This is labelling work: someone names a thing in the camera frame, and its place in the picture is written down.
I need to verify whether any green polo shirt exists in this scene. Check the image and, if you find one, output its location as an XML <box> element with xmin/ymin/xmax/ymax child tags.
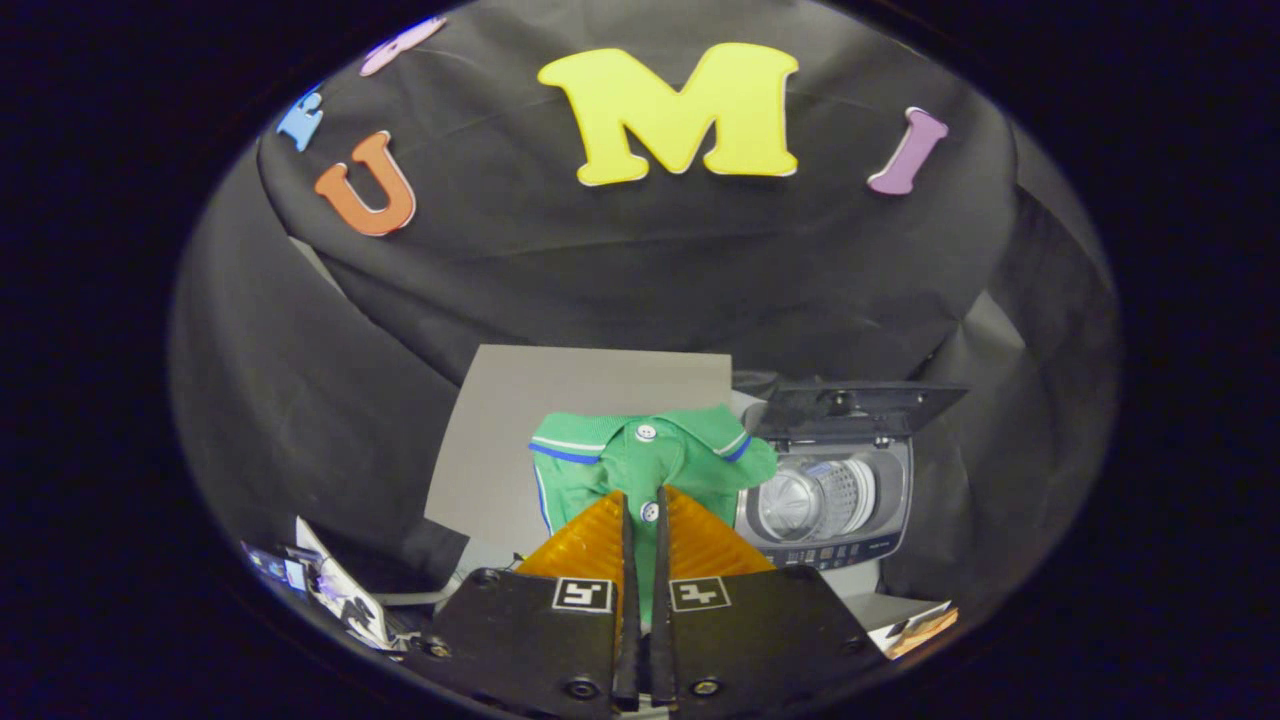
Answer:
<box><xmin>528</xmin><ymin>405</ymin><xmax>779</xmax><ymax>621</ymax></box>

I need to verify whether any white printed paper clutter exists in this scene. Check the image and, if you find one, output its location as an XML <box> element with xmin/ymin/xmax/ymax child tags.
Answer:
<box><xmin>243</xmin><ymin>515</ymin><xmax>421</xmax><ymax>653</ymax></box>

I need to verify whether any grey flat board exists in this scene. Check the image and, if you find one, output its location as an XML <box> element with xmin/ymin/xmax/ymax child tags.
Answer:
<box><xmin>425</xmin><ymin>345</ymin><xmax>733</xmax><ymax>556</ymax></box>

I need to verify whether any brown and white paper item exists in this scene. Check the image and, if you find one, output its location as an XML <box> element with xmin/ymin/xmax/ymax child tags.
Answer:
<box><xmin>868</xmin><ymin>600</ymin><xmax>959</xmax><ymax>661</ymax></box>

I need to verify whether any grey washing machine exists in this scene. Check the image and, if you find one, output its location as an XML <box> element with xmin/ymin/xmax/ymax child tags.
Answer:
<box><xmin>735</xmin><ymin>435</ymin><xmax>913</xmax><ymax>573</ymax></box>

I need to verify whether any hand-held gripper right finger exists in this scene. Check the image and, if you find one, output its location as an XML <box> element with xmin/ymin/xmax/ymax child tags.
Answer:
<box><xmin>650</xmin><ymin>487</ymin><xmax>886</xmax><ymax>711</ymax></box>

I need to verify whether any black backdrop cloth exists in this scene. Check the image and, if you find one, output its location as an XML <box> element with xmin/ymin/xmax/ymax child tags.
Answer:
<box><xmin>168</xmin><ymin>0</ymin><xmax>1121</xmax><ymax>611</ymax></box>

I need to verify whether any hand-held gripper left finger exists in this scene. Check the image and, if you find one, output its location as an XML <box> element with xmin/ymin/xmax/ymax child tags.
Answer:
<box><xmin>420</xmin><ymin>487</ymin><xmax>641</xmax><ymax>713</ymax></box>

